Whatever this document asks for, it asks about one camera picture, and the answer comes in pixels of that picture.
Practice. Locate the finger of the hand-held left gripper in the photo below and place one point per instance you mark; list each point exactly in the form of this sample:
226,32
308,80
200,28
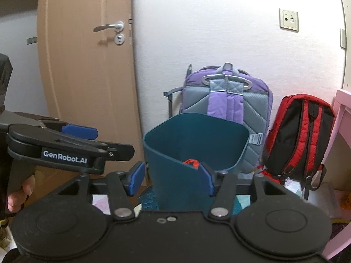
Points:
120,152
79,131

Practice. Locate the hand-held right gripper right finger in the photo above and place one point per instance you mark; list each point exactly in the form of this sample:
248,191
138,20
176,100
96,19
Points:
206,179

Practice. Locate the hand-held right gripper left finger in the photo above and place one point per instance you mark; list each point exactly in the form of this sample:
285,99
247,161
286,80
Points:
136,178

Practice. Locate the teal plastic bin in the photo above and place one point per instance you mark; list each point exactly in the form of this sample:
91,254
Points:
181,183

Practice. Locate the person's left hand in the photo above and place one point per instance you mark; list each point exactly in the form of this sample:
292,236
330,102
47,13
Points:
20,197

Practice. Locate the red plastic bag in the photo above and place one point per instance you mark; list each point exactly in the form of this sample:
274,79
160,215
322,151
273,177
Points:
192,163

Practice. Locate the light wooden door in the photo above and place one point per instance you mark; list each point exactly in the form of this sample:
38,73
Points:
82,87

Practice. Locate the pink paper sheet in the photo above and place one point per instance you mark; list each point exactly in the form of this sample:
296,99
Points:
100,204

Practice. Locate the purple grey backpack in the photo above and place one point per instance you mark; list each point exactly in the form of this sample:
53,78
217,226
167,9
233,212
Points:
252,106

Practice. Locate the red black backpack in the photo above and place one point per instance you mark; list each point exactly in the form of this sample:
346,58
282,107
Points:
296,134

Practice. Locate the round silver door lock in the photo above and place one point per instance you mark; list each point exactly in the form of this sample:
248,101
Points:
119,38

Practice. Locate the white wall socket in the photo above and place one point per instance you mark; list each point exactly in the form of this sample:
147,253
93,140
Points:
289,19

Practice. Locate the white wall switch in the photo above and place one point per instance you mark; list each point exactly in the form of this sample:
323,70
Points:
343,39

